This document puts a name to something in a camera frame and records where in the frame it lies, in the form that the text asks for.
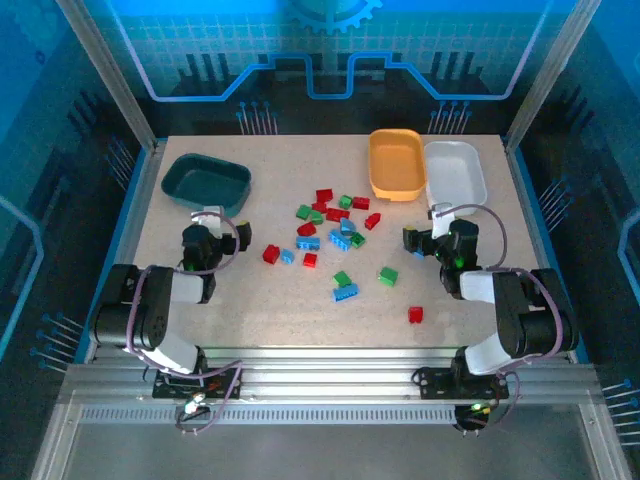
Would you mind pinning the yellow plastic container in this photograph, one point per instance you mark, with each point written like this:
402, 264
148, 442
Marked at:
397, 165

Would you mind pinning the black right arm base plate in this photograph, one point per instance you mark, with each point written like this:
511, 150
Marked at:
432, 385

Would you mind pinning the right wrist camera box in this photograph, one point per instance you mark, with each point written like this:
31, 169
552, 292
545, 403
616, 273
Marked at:
442, 222

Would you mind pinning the blue sloped lego brick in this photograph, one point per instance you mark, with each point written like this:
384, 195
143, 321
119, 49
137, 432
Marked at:
347, 226

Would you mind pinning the long red lego brick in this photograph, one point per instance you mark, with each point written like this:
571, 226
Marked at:
337, 215

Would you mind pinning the aluminium side frame rail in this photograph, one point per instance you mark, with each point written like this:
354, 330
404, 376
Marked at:
129, 235
525, 200

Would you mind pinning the aluminium front frame rail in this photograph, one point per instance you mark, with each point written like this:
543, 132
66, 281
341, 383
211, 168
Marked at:
325, 375

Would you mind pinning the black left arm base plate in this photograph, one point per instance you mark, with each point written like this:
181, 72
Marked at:
225, 385

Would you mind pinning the green lego brick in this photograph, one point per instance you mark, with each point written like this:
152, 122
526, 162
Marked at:
303, 211
358, 240
388, 276
316, 216
341, 278
345, 201

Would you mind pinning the blue printed backdrop panel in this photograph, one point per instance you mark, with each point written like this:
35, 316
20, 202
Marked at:
320, 60

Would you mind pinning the dark teal plastic container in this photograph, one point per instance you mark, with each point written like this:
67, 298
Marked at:
205, 182

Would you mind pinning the aluminium frame post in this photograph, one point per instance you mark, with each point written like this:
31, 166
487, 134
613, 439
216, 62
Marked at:
111, 75
548, 75

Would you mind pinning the red curved lego brick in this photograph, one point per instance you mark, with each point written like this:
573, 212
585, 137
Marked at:
372, 220

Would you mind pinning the white plastic container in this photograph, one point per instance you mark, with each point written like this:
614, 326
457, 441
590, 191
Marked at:
455, 175

